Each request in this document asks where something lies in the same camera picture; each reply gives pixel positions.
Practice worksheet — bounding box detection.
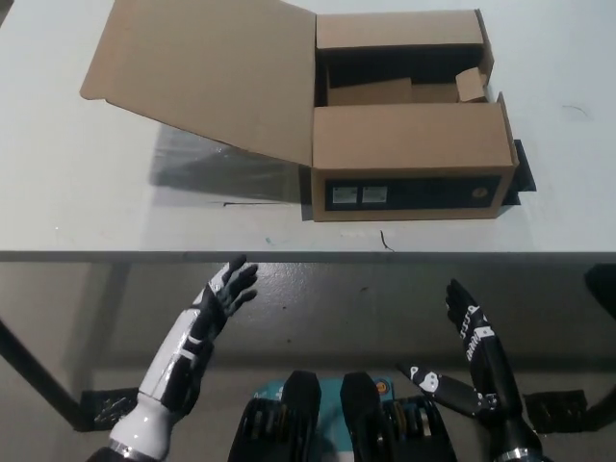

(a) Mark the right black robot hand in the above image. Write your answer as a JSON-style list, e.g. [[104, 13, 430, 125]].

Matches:
[[396, 278, 525, 422]]

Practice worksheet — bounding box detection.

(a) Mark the clear plastic sheet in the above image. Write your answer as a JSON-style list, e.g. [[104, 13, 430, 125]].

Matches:
[[149, 123, 312, 204]]

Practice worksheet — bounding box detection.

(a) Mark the brown cardboard box with lid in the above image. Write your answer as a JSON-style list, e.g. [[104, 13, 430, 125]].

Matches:
[[79, 0, 522, 224]]

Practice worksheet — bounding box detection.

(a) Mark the small folded cardboard piece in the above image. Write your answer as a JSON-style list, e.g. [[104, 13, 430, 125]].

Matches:
[[454, 66, 490, 105]]

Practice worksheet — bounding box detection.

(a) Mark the black table leg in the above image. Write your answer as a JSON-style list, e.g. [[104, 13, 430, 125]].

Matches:
[[0, 316, 93, 432]]

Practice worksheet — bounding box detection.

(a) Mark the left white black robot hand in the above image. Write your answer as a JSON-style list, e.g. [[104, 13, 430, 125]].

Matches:
[[137, 255, 260, 418]]

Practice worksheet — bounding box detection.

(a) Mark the black rounded object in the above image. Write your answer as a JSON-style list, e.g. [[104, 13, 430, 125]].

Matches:
[[583, 263, 616, 312]]

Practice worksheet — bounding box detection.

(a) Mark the black floor tape patch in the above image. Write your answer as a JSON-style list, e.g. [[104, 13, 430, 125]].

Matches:
[[523, 390, 591, 430], [79, 386, 141, 433]]

